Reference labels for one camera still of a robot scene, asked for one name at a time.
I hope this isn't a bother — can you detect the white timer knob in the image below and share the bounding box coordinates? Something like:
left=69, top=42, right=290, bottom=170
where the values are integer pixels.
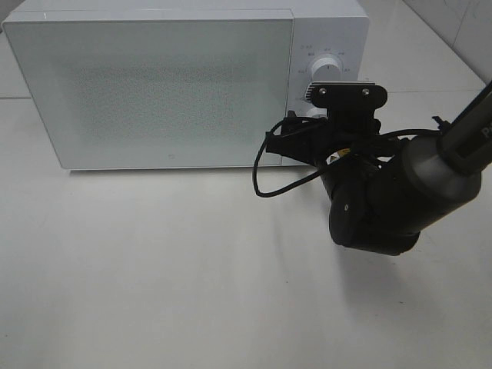
left=306, top=108, right=327, bottom=118

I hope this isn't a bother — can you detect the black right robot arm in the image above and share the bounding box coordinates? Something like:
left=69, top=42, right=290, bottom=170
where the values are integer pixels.
left=259, top=81, right=491, bottom=256

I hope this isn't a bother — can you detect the white microwave oven body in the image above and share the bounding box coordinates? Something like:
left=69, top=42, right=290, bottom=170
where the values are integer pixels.
left=7, top=7, right=371, bottom=171

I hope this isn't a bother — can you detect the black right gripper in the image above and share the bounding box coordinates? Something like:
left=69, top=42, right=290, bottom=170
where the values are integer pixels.
left=266, top=111, right=381, bottom=166

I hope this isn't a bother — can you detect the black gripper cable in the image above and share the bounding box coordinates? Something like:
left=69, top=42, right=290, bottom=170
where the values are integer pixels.
left=251, top=115, right=408, bottom=199

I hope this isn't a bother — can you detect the white microwave door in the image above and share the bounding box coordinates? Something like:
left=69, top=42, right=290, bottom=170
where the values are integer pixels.
left=5, top=20, right=292, bottom=170

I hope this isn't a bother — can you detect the upper white power knob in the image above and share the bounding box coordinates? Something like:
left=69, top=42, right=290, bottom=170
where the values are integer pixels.
left=311, top=56, right=341, bottom=81

